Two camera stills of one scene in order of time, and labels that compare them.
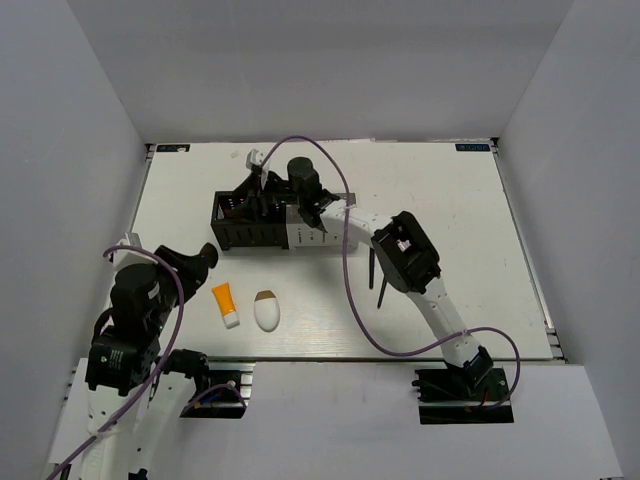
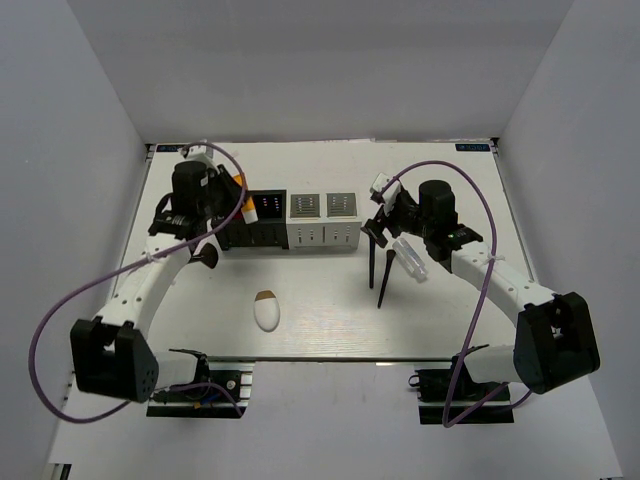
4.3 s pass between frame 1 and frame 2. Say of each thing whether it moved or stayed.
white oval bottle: stayed
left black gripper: moved
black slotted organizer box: stayed
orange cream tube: moved
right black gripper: moved
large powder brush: stayed
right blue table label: stayed
